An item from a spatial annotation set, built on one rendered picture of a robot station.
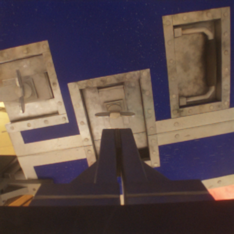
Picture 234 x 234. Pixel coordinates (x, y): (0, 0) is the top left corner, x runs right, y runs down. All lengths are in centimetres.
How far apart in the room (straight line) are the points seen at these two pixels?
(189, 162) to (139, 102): 15
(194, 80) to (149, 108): 9
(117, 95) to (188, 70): 12
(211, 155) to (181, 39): 21
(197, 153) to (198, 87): 12
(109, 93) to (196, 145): 18
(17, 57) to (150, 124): 23
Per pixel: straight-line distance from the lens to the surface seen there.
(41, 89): 29
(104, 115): 24
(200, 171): 36
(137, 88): 28
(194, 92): 31
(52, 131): 29
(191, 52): 30
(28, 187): 35
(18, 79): 26
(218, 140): 34
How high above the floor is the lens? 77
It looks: 1 degrees up
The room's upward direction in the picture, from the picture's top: 100 degrees counter-clockwise
